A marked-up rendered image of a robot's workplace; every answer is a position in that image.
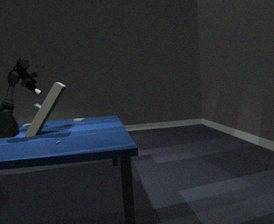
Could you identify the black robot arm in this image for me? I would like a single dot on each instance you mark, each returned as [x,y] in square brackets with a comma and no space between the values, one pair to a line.
[21,67]

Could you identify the white cylinder with two slots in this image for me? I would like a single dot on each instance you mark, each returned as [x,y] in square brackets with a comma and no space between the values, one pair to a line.
[37,92]

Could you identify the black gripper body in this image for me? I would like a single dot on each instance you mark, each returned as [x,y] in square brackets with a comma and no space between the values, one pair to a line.
[25,79]

